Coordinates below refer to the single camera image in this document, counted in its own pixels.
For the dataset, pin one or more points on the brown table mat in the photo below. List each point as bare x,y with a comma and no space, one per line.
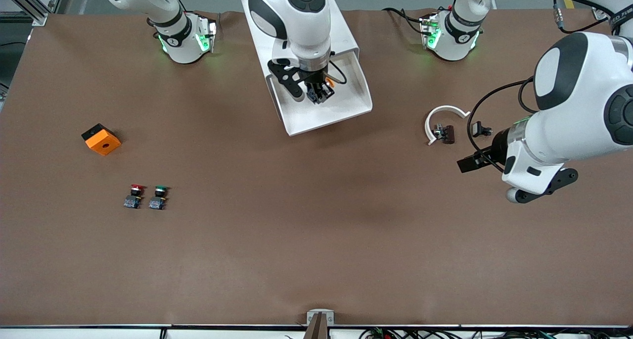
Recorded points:
316,230

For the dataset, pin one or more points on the white drawer cabinet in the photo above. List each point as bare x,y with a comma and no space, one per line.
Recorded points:
340,29

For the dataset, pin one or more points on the red push button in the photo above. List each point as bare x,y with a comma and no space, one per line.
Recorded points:
133,201

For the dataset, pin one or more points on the aluminium frame profile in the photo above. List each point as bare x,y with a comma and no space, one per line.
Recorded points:
29,7
599,15

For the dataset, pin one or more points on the green push button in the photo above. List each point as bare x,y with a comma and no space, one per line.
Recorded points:
158,202

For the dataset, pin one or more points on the grey metal bracket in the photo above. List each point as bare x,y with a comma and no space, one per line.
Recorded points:
326,319

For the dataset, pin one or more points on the orange box with hole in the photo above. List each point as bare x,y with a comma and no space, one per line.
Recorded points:
104,143

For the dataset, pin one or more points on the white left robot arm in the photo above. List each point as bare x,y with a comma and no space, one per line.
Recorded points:
583,106

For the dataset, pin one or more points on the small black electrical component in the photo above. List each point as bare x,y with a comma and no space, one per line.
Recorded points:
476,129

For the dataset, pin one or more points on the white plastic drawer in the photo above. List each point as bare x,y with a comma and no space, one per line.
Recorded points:
316,116

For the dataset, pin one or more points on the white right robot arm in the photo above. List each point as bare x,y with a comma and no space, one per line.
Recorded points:
296,27

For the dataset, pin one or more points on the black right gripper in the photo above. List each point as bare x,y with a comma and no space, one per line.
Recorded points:
314,78

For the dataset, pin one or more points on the small brown electrical component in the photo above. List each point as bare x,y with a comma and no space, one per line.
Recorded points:
448,134

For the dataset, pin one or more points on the white table edge rail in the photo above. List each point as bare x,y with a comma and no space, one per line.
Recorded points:
74,333

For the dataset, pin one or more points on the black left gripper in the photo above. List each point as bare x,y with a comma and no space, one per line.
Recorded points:
496,147

